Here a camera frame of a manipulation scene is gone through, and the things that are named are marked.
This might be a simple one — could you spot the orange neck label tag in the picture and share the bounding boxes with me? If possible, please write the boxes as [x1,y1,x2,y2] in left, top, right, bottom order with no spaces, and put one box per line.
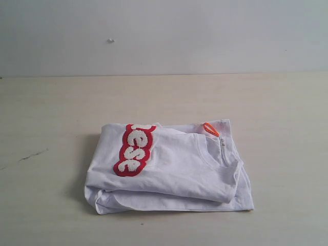
[202,122,220,137]

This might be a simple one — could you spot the white t-shirt red lettering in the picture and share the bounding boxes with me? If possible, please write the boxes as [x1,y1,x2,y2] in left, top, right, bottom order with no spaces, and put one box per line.
[84,119,254,215]

